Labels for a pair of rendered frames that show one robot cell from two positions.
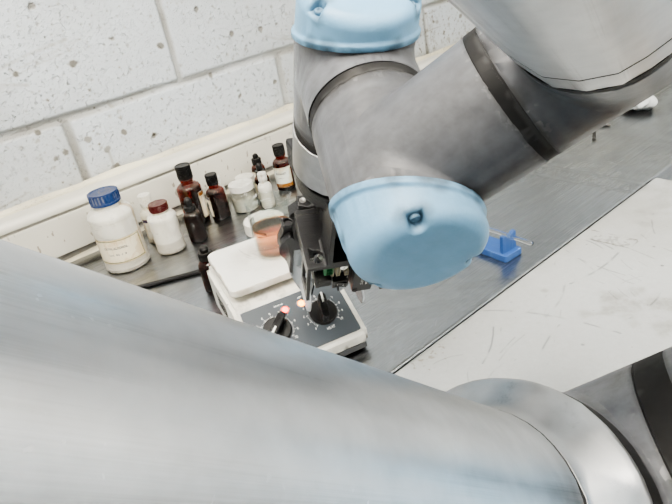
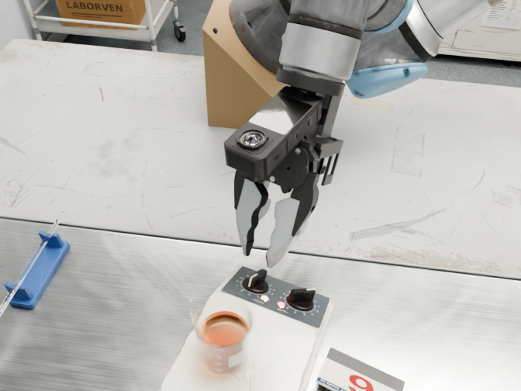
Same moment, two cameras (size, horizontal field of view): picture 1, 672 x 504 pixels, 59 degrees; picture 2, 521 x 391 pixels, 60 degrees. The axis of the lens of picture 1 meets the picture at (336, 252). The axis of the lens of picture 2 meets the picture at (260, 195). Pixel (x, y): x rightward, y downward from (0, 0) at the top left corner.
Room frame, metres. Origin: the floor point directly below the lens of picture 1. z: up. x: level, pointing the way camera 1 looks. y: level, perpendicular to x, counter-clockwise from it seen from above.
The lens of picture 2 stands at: (0.78, 0.21, 1.42)
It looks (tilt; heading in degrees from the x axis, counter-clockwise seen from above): 47 degrees down; 220
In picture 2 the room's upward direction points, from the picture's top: 3 degrees clockwise
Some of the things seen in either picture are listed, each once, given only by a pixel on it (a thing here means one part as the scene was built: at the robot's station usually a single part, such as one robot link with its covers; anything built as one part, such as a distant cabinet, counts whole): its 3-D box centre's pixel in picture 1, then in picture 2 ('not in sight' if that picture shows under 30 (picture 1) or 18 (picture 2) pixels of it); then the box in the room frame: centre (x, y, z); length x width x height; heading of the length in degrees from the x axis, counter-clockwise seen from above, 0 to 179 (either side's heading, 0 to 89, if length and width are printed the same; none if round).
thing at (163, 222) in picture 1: (164, 226); not in sight; (0.91, 0.27, 0.94); 0.05 x 0.05 x 0.09
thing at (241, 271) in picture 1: (264, 259); (242, 361); (0.65, 0.09, 0.98); 0.12 x 0.12 x 0.01; 20
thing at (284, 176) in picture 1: (282, 166); not in sight; (1.09, 0.07, 0.94); 0.04 x 0.04 x 0.09
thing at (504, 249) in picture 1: (484, 236); (36, 265); (0.72, -0.21, 0.92); 0.10 x 0.03 x 0.04; 32
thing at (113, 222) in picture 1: (115, 228); not in sight; (0.89, 0.34, 0.96); 0.07 x 0.07 x 0.13
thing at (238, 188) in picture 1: (243, 195); not in sight; (1.02, 0.15, 0.93); 0.05 x 0.05 x 0.05
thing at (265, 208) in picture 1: (273, 224); (221, 333); (0.66, 0.07, 1.02); 0.06 x 0.05 x 0.08; 102
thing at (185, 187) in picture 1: (190, 193); not in sight; (1.01, 0.24, 0.95); 0.04 x 0.04 x 0.11
